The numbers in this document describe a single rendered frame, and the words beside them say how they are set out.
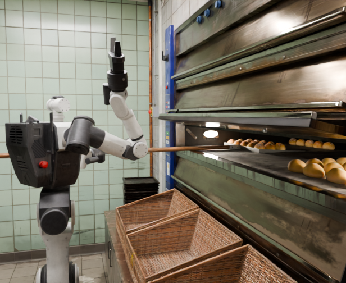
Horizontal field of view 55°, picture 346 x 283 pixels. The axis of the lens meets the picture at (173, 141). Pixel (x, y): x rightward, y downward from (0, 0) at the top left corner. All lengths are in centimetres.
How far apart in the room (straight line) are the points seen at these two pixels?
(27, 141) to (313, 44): 116
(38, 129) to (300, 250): 115
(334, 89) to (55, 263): 144
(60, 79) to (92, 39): 51
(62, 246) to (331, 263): 121
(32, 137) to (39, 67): 202
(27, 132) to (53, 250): 61
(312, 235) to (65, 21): 298
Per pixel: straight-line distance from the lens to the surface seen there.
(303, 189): 127
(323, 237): 124
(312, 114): 99
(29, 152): 154
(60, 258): 182
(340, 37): 116
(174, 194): 266
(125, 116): 154
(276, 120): 112
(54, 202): 162
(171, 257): 211
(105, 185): 356
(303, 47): 129
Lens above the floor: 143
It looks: 5 degrees down
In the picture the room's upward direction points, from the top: straight up
